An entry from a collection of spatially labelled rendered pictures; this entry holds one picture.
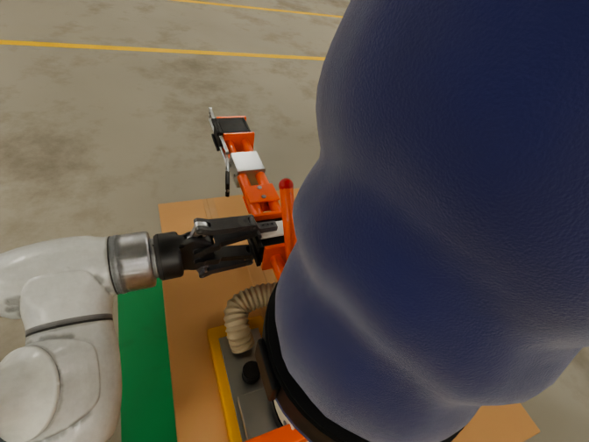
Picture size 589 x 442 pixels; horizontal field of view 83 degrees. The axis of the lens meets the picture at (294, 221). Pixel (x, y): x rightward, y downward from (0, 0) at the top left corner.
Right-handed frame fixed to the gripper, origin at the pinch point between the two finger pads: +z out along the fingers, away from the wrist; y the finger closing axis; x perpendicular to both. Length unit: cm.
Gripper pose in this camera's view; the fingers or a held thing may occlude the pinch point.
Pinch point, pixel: (275, 237)
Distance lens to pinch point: 59.9
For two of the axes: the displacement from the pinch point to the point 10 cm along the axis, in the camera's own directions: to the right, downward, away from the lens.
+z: 9.2, -1.5, 3.5
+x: 3.5, 7.2, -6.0
